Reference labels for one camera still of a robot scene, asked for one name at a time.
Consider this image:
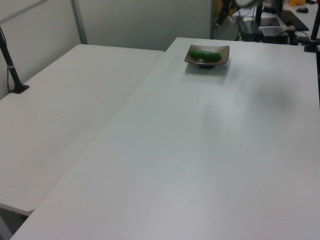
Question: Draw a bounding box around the green cucumber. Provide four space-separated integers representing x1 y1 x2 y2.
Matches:
188 49 223 63

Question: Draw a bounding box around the black electronics box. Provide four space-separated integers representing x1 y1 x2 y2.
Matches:
238 20 261 42

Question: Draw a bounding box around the black vertical post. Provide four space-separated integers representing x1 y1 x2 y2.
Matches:
255 1 263 26

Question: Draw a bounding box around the black camera stand with clamp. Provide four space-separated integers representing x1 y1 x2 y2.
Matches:
303 0 320 53

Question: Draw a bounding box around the square brown ceramic plate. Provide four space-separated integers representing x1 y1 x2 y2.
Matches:
184 44 230 70

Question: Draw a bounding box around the black camera stand with tie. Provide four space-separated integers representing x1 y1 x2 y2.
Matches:
0 26 30 95

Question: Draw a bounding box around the silver topped electronics box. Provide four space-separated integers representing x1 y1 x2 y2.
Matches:
259 26 289 45

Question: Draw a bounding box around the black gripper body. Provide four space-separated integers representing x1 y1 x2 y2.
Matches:
220 0 233 13

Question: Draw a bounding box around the black desk mat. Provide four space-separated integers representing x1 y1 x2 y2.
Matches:
279 9 310 31

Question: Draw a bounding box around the black gripper finger with white tip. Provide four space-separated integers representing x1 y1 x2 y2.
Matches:
215 11 229 28

